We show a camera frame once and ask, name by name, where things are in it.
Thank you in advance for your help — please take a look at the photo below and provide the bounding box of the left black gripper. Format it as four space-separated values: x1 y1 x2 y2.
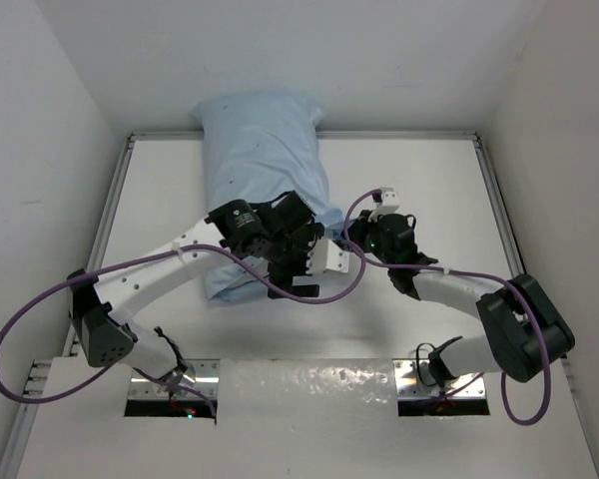
262 225 322 296

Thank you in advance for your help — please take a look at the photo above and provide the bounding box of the light blue pillowcase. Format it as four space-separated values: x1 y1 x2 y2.
189 89 344 304

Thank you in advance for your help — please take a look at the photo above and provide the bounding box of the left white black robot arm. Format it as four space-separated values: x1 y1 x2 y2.
69 192 324 381

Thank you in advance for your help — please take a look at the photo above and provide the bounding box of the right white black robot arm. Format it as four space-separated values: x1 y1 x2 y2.
344 211 575 387

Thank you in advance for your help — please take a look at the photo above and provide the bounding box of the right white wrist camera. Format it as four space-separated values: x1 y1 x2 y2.
369 188 400 222

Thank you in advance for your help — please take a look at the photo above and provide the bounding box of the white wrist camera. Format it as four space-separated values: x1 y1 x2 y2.
306 239 349 274
369 188 400 222

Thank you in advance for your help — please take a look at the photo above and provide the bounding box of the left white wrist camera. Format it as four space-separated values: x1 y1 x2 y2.
306 239 349 274

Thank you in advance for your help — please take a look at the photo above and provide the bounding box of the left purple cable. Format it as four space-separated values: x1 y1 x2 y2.
0 239 368 418

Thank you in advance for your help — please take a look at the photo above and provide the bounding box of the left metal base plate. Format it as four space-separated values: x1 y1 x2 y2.
128 359 220 401

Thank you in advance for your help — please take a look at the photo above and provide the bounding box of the metal base plate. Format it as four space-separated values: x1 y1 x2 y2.
392 358 487 401
128 359 220 401

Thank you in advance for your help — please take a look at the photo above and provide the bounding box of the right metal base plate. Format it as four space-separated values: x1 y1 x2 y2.
392 358 487 401

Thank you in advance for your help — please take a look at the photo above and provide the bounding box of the aluminium table frame rail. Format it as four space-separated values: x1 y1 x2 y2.
0 130 575 479

